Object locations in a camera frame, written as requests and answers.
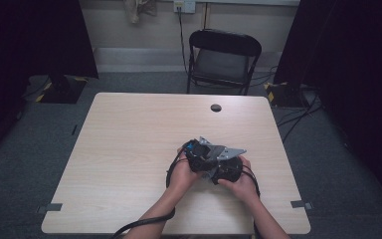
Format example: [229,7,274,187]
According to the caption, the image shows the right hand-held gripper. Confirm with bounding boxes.
[211,147,248,185]

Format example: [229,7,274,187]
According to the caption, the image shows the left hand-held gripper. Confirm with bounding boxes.
[182,136,228,173]

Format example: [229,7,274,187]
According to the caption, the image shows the person's right hand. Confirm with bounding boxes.
[218,154,260,204]

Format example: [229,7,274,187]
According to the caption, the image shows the person's left hand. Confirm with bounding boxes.
[168,147,203,197]

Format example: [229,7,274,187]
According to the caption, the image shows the grey tape strip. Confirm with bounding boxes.
[37,202,64,214]
[290,199,313,211]

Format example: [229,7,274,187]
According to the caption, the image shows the black stand base yellow tape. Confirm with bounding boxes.
[264,82,309,108]

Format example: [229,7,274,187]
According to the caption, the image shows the black folding chair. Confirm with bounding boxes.
[186,28,263,97]

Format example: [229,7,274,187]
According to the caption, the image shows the tall black curtain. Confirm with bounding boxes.
[273,0,382,213]

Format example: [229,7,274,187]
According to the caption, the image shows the beige hanging cloth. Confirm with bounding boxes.
[122,0,158,24]

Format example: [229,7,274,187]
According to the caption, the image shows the wide black curtain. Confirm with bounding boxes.
[0,0,99,160]

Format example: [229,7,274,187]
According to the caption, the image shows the black floor cables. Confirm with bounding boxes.
[250,66,322,143]

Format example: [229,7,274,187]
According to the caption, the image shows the black wall socket cable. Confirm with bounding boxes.
[177,8,190,76]

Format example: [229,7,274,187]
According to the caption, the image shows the white wall socket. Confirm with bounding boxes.
[173,0,197,14]

